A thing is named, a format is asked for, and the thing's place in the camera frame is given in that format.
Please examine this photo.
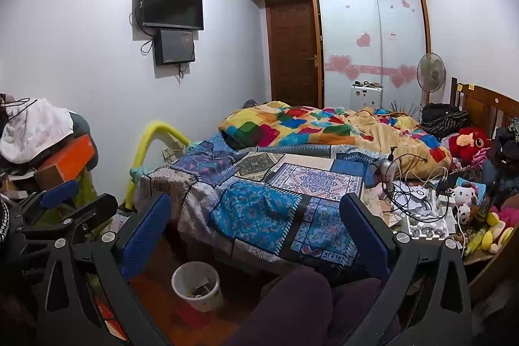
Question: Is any white trash bucket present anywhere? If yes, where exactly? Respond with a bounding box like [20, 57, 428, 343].
[171, 261, 223, 313]

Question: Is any green floral bag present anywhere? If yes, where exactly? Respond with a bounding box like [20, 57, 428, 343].
[36, 170, 113, 238]

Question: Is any orange box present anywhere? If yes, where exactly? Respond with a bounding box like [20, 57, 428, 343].
[34, 134, 95, 190]

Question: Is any yellow foam tube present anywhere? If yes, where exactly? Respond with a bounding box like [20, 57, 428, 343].
[124, 120, 191, 210]

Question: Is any colourful patchwork blanket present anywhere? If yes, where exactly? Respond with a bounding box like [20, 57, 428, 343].
[218, 101, 452, 178]

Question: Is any patchwork patterned bedspread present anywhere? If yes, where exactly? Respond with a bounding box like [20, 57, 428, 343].
[130, 134, 383, 273]

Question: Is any red plush toy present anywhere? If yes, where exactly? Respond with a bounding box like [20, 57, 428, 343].
[449, 127, 491, 165]

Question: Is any black bag on bed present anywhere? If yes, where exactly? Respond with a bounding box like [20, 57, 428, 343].
[420, 103, 471, 140]

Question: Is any white appliance box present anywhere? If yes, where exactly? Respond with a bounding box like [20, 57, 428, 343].
[350, 81, 383, 111]

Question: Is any wooden headboard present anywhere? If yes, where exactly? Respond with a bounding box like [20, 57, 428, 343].
[450, 77, 518, 139]

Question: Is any standing electric fan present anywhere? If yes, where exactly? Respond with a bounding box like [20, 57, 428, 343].
[417, 53, 446, 106]

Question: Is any wooden door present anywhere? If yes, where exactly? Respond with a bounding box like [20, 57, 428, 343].
[267, 0, 319, 106]

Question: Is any white sliding wardrobe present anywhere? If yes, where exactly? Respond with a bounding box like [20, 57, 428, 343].
[318, 0, 427, 118]

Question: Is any small black wall monitor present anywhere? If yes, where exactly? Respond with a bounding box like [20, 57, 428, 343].
[153, 29, 195, 66]

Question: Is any wall mounted television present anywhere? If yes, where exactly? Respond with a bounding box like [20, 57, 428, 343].
[141, 0, 204, 31]

